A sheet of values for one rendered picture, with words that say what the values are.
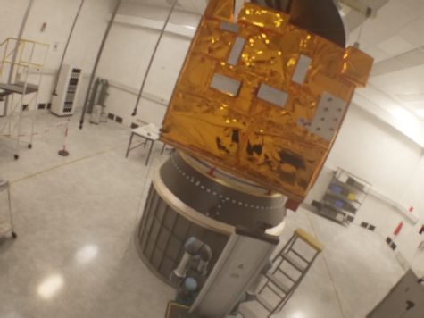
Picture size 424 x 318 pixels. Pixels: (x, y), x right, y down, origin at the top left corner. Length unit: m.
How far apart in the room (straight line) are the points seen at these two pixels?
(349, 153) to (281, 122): 6.50
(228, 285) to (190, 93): 2.05
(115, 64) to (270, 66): 8.28
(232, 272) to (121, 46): 9.47
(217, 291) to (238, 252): 0.48
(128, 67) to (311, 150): 8.32
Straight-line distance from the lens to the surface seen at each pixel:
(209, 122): 2.56
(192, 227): 2.70
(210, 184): 2.65
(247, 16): 2.68
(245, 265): 1.78
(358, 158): 9.04
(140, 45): 9.63
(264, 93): 2.54
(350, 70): 2.67
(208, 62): 2.62
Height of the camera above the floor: 2.54
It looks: 16 degrees down
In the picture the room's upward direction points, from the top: 21 degrees clockwise
